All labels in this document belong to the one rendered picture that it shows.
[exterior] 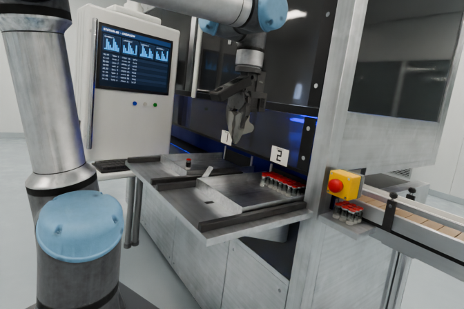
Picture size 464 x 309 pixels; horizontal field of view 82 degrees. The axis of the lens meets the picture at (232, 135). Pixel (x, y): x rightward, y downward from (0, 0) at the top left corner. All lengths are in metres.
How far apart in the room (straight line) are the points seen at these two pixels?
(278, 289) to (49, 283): 0.82
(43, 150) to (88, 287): 0.23
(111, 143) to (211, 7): 1.14
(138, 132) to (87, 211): 1.13
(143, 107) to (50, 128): 1.06
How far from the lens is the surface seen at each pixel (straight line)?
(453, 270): 0.92
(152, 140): 1.63
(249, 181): 1.11
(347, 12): 0.92
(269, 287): 1.18
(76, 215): 0.47
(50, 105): 0.54
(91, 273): 0.48
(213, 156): 1.39
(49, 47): 0.54
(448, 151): 5.50
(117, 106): 1.52
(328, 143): 0.88
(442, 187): 5.57
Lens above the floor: 1.22
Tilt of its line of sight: 8 degrees down
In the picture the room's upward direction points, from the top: 7 degrees clockwise
